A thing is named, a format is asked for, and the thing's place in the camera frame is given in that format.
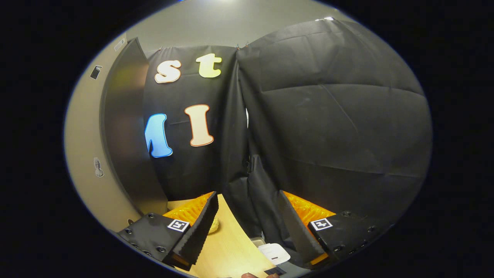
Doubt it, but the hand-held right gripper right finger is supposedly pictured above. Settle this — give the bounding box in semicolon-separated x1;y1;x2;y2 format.
279;190;381;270

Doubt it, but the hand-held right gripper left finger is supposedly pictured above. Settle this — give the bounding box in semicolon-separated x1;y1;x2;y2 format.
118;192;219;271

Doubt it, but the beige cabinet door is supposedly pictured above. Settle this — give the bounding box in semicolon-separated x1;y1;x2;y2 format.
64;33;141;232

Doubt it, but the grey curved panel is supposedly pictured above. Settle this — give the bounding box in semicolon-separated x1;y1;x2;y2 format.
276;262;311;278

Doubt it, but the black backdrop cloth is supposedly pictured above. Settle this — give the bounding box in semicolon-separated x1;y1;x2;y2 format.
143;19;433;267

